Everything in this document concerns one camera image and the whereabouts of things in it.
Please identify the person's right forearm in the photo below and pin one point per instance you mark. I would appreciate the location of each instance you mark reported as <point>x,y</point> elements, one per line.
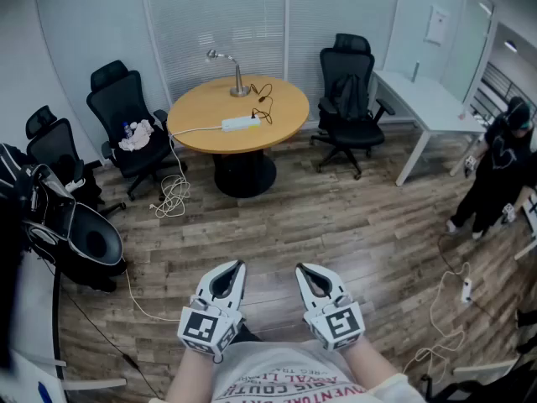
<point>367,359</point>

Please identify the crumpled white cloth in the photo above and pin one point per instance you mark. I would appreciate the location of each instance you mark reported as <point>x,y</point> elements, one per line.
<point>136,139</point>

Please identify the small white power strip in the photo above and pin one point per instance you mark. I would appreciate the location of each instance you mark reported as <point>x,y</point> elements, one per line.
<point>466,291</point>

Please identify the white wall panel box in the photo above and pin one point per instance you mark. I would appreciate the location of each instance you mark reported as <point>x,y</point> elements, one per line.
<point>436,24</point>

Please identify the person's black trousers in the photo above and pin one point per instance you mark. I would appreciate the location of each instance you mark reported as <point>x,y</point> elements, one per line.
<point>249,335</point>

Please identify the person's left forearm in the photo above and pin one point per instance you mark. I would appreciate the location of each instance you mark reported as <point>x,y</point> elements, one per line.
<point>193,376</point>

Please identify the white rectangular desk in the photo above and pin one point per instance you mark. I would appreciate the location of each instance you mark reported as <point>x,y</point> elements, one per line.
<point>423,103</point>
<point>33,309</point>

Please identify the black chair base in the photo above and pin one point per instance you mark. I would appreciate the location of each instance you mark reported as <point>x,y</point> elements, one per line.
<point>482,386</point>

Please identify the black mesh office chair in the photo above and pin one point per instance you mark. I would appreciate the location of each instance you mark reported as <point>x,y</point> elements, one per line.
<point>348,134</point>
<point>121,95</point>
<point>52,145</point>

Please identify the clear plastic water bottle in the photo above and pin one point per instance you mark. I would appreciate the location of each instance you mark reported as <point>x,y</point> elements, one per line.
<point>127,129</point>

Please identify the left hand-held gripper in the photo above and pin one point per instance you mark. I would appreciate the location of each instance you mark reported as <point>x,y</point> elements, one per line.
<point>201,326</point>

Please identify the round wooden pedestal table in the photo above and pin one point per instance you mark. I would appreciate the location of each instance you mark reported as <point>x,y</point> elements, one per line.
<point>210,116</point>

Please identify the silver desk lamp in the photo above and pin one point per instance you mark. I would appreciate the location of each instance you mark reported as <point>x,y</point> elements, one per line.
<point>239,78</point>

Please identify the person's white printed shirt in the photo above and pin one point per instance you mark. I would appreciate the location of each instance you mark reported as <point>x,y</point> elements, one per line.
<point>285,376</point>

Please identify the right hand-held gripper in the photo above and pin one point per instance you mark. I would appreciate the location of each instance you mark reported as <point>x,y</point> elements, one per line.
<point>340,323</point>

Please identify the slim grey bottle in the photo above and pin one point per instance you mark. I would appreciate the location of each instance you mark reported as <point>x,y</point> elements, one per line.
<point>416,71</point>

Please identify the white furniture frame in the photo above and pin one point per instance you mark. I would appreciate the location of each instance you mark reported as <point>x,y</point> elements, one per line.
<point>532,225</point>

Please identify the black open bag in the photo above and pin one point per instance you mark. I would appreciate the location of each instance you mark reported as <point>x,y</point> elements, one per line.
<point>79,229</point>

